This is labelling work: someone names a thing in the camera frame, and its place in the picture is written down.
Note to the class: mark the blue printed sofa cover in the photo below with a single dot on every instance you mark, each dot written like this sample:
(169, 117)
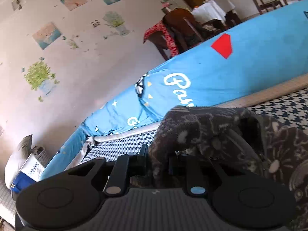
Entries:
(252, 65)

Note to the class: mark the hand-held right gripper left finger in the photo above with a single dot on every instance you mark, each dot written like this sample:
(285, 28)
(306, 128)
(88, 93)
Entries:
(143, 156)

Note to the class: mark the white patterned box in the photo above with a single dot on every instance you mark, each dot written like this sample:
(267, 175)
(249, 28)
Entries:
(33, 167)

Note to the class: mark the red patterned cloth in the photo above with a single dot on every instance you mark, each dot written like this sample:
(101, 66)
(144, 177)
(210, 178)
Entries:
(166, 33)

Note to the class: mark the green plant wall decal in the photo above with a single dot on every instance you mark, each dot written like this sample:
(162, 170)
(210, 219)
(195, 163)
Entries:
(38, 77)

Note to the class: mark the grey doodle-print fleece jacket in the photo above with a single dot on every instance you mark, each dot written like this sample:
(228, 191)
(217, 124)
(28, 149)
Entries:
(228, 137)

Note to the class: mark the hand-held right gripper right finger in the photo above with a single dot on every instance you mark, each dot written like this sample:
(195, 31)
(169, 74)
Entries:
(173, 167)

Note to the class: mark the table with white tablecloth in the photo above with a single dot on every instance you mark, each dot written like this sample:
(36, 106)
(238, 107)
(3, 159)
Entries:
(214, 8)

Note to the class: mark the blue bag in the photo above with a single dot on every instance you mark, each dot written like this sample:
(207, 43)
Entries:
(20, 184)

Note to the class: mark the grey pillow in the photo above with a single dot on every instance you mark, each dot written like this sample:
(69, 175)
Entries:
(16, 156)

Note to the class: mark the pink and blue wall picture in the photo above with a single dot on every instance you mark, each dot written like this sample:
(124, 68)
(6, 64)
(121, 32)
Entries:
(73, 2)
(47, 35)

